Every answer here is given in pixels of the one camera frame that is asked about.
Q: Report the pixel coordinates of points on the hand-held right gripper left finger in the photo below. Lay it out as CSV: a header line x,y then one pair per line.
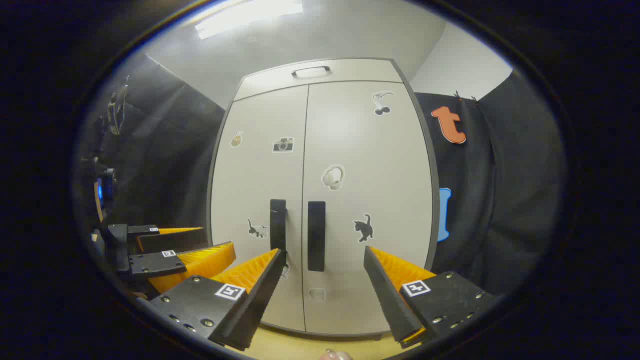
x,y
260,300

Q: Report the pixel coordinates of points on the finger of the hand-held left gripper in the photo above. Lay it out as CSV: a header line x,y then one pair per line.
x,y
155,264
170,241

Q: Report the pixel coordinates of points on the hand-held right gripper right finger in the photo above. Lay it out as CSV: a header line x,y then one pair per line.
x,y
387,300

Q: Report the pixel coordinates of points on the white cabinet door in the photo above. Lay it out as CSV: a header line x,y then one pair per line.
x,y
390,180
250,180

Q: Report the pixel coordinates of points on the white double-door shoe cabinet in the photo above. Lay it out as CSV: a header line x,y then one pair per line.
x,y
435,205

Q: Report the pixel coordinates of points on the white cabinet drawer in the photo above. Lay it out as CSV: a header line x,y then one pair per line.
x,y
360,72

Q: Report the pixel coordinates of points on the black backdrop cloth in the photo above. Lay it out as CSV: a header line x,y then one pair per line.
x,y
165,150
500,200

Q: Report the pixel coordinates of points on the ceiling light panel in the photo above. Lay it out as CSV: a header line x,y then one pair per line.
x,y
240,17

